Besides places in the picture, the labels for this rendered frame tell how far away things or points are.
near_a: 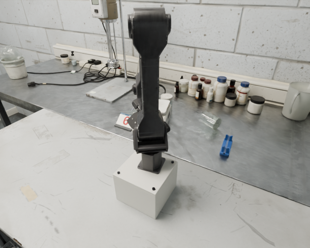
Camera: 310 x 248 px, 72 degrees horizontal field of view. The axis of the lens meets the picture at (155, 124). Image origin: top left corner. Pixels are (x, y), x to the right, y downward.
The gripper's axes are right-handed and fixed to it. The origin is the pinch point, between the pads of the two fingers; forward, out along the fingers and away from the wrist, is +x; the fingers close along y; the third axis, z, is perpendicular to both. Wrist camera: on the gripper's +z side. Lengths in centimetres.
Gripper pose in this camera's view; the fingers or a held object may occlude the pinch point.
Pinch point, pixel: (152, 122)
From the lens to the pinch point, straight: 84.5
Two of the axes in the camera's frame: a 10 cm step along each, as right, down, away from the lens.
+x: 1.2, 4.6, 8.8
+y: 5.4, 7.2, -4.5
